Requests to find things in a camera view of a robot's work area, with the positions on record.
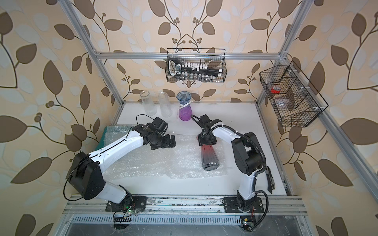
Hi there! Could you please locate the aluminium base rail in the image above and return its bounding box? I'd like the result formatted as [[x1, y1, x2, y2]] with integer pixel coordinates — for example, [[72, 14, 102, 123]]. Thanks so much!
[[60, 195, 309, 227]]

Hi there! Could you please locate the black utility knife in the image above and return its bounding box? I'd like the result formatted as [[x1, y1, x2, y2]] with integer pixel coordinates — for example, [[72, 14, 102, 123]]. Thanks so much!
[[265, 166, 275, 194]]

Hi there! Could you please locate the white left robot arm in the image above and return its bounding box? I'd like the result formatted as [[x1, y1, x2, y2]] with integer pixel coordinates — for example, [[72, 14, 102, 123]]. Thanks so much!
[[66, 123, 176, 204]]

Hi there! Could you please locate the black socket set holder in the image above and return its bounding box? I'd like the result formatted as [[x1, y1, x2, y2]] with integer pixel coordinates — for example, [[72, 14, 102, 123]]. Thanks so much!
[[166, 58, 223, 77]]

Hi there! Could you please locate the black corrugated cable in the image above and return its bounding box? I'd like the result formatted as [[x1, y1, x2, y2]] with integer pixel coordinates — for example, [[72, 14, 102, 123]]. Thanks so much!
[[190, 114, 269, 229]]

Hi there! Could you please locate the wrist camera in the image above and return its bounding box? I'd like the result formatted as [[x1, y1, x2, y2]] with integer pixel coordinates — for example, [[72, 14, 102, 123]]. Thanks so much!
[[198, 115, 221, 133], [150, 117, 168, 135]]

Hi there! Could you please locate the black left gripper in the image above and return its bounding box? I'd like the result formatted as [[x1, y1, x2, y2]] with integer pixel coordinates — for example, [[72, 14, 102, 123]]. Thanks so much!
[[152, 133, 178, 149]]

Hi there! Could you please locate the wire basket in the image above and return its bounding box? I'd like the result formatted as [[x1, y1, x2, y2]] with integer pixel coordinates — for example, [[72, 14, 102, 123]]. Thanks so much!
[[259, 61, 329, 128], [165, 47, 227, 83]]

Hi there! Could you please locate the right wire basket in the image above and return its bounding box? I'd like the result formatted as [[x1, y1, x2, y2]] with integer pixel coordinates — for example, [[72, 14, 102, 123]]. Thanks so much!
[[259, 61, 329, 128]]

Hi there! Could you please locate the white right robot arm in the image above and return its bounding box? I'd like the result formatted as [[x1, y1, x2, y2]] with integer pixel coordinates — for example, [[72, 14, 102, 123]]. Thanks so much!
[[198, 125, 268, 212]]

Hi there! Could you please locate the pink vase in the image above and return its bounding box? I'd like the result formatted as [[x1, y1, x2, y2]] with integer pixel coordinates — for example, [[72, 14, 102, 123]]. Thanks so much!
[[201, 145, 220, 171]]

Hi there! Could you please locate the clear ribbed glass vase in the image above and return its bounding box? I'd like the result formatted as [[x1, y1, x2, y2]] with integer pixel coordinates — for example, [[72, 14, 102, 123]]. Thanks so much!
[[158, 92, 172, 118]]

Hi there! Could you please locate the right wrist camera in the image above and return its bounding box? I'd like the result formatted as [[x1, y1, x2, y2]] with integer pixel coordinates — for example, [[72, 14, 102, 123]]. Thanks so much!
[[198, 115, 221, 133]]

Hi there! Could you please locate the purple vase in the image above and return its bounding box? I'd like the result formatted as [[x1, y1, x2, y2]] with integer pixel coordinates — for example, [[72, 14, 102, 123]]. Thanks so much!
[[176, 91, 193, 122]]

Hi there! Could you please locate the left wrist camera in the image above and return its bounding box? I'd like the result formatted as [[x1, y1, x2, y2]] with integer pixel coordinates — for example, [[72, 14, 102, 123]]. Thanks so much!
[[150, 117, 168, 135]]

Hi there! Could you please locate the clear bubble wrap sheet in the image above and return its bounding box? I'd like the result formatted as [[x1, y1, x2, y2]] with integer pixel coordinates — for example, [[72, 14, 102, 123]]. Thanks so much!
[[111, 124, 135, 143]]

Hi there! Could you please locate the green tool case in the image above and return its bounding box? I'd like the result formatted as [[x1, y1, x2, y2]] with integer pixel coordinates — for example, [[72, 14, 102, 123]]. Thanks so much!
[[96, 126, 114, 150]]

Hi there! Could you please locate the back wire basket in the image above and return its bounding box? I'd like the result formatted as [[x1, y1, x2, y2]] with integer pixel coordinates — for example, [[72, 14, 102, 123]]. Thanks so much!
[[165, 47, 227, 83]]

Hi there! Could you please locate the red tape roll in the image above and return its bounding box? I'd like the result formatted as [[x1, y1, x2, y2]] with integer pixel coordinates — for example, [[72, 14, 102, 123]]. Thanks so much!
[[270, 86, 281, 94]]

